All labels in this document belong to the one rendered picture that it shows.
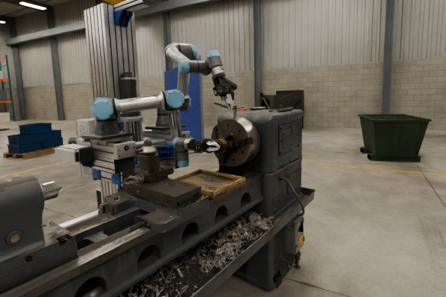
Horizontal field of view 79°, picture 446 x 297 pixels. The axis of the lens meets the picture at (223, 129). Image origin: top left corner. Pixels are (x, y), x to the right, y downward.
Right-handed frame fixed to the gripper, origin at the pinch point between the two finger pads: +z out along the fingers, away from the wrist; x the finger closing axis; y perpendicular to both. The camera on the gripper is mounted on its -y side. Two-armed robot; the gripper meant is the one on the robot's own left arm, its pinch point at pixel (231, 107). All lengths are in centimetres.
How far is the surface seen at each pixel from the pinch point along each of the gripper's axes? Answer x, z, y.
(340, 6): -82, -374, -987
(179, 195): -2, 36, 53
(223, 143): -12.4, 18.4, 1.6
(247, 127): -2.0, 13.1, -12.7
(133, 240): -8, 45, 75
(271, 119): 8.1, 12.4, -27.4
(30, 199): -10, 21, 102
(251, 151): -3.8, 28.0, -11.8
